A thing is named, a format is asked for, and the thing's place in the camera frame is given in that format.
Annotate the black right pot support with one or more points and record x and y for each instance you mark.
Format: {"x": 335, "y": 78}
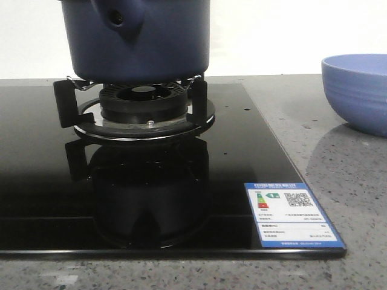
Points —
{"x": 87, "y": 121}

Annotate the dark blue cooking pot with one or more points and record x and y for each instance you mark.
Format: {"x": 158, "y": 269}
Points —
{"x": 137, "y": 42}

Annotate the black right gas burner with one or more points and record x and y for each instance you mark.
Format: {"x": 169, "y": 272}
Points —
{"x": 139, "y": 104}

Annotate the blue energy label sticker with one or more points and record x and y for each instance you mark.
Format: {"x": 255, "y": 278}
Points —
{"x": 287, "y": 215}

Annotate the black glass gas stove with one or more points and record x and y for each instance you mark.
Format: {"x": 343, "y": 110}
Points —
{"x": 64, "y": 197}

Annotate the light blue ceramic bowl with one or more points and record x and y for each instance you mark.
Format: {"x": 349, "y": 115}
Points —
{"x": 355, "y": 87}

